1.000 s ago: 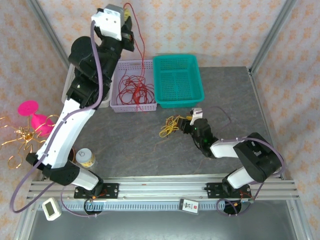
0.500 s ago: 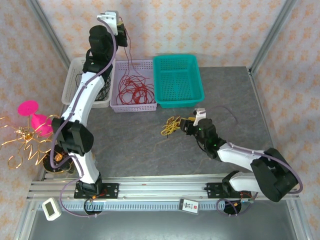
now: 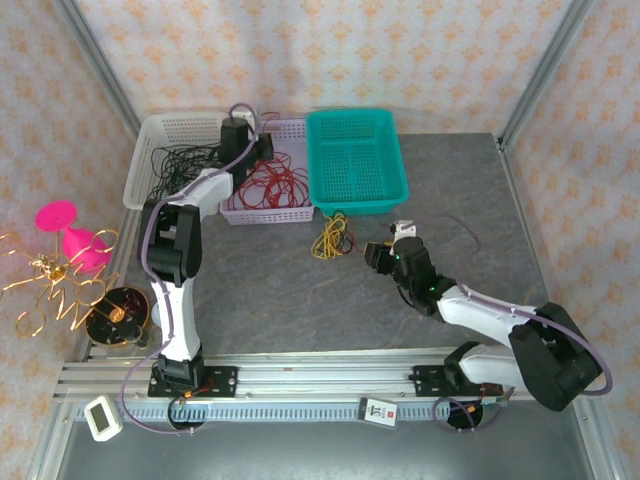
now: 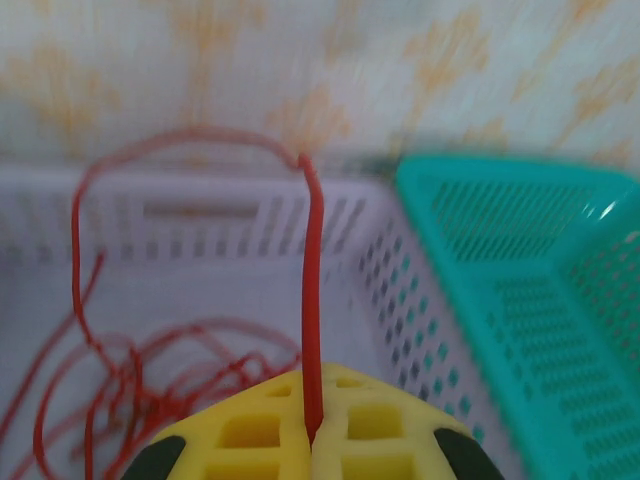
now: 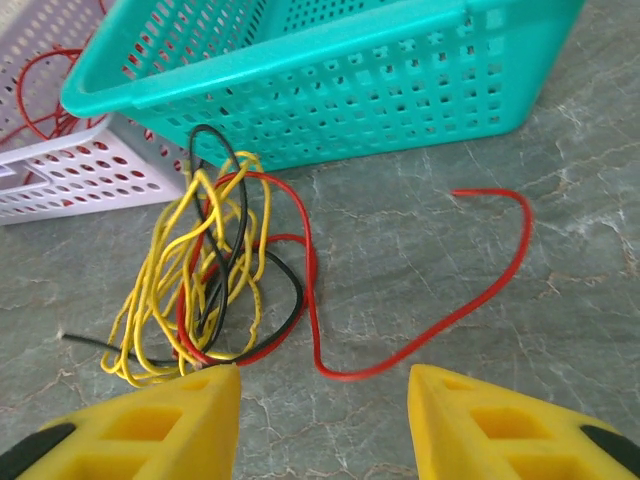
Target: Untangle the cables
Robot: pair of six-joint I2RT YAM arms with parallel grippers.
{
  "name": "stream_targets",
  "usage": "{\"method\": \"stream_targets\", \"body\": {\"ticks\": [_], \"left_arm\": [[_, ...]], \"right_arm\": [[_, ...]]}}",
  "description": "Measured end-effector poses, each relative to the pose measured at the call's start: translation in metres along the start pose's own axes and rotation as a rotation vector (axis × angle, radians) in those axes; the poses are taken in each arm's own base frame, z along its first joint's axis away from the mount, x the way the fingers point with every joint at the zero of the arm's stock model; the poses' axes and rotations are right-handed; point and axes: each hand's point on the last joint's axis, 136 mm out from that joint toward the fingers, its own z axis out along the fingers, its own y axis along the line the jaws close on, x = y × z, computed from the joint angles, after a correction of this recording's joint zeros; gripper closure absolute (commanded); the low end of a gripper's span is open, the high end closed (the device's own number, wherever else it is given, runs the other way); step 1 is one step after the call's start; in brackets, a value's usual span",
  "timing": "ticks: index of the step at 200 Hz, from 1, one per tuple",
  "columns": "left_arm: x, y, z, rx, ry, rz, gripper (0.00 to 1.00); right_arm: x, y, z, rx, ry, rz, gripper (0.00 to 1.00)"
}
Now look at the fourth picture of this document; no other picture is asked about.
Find tangled red cables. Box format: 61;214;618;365
0;252;306;480

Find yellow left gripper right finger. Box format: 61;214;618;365
310;362;506;480

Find teal plastic basket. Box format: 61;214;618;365
394;154;640;480

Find red cable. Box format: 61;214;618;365
69;127;326;446

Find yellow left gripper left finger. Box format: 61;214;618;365
122;369;315;480

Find lavender plastic basket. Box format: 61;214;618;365
0;159;494;480

